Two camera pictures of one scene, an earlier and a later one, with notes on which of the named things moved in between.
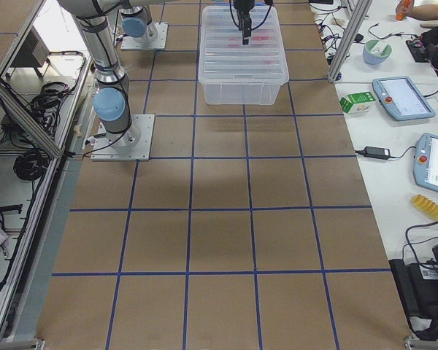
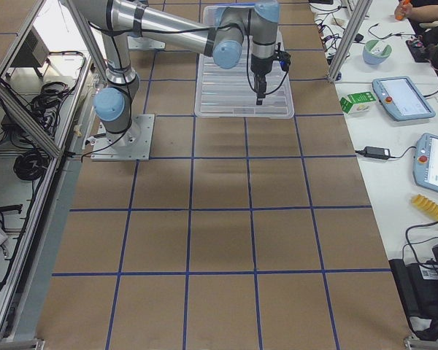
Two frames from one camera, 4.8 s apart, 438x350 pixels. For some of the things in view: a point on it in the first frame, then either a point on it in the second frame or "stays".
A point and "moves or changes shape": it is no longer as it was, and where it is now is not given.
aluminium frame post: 350,39 stays
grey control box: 33,52 stays
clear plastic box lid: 224,57 moves or changes shape
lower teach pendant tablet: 433,163 stays
